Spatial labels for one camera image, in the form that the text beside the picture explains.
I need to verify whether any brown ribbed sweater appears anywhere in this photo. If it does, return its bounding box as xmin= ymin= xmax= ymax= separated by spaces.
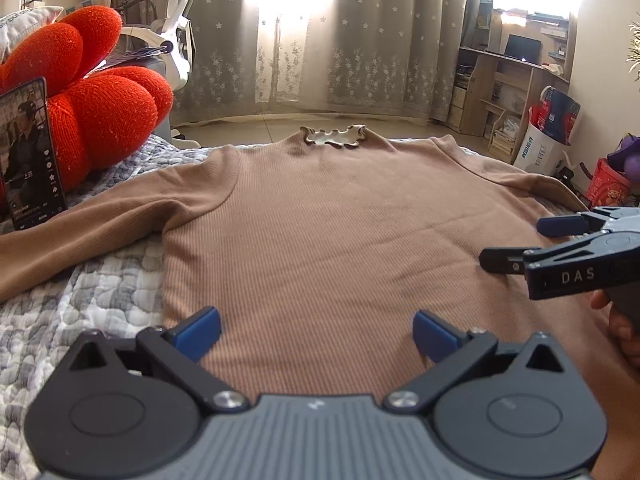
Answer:
xmin=0 ymin=124 xmax=640 ymax=461

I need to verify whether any grey checked quilt blanket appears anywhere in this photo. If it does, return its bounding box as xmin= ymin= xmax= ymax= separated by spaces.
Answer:
xmin=0 ymin=132 xmax=591 ymax=480

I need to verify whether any white paper bag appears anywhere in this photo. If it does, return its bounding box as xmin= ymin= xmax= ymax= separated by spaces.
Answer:
xmin=514 ymin=107 xmax=571 ymax=175

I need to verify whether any white office chair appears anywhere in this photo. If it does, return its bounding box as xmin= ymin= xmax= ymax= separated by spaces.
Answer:
xmin=120 ymin=0 xmax=216 ymax=148

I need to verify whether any dark magazine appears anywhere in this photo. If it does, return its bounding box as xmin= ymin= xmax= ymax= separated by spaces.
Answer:
xmin=97 ymin=46 xmax=168 ymax=68

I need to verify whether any person's right hand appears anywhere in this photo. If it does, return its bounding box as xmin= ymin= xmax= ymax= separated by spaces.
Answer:
xmin=589 ymin=290 xmax=640 ymax=372

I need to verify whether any white pillow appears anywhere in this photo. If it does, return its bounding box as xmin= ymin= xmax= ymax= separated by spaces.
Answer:
xmin=0 ymin=5 xmax=65 ymax=61

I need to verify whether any red and blue bag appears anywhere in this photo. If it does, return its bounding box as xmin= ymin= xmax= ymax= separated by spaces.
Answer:
xmin=529 ymin=85 xmax=583 ymax=146

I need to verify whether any red flower cushion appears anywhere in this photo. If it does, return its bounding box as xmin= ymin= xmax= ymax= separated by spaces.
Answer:
xmin=0 ymin=5 xmax=175 ymax=193

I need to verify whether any grey flower curtain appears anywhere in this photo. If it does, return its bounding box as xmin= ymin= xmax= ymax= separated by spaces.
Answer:
xmin=107 ymin=0 xmax=483 ymax=128

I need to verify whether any green plant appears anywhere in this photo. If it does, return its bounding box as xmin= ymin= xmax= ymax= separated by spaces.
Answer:
xmin=626 ymin=10 xmax=640 ymax=83

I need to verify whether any black laptop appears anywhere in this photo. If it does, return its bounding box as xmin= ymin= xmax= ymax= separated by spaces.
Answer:
xmin=504 ymin=34 xmax=543 ymax=65

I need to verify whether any wooden desk with shelves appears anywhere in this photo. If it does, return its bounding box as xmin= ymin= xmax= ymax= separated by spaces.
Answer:
xmin=447 ymin=0 xmax=578 ymax=163

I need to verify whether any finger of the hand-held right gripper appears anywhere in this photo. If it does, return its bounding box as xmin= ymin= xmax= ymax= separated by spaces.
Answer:
xmin=479 ymin=247 xmax=543 ymax=277
xmin=537 ymin=211 xmax=608 ymax=238

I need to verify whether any small black object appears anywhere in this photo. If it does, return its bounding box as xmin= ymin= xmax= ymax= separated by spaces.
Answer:
xmin=555 ymin=165 xmax=591 ymax=198

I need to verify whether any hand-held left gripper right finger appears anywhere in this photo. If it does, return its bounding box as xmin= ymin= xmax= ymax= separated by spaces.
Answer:
xmin=384 ymin=310 xmax=573 ymax=413

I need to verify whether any purple plush toy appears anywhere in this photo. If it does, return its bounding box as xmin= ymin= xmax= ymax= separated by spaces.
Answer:
xmin=620 ymin=132 xmax=640 ymax=183

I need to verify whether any black smartphone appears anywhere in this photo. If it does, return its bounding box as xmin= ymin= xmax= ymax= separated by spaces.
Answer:
xmin=0 ymin=77 xmax=68 ymax=232

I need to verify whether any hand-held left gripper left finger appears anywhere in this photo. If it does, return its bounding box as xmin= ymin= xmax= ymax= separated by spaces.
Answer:
xmin=67 ymin=306 xmax=251 ymax=413

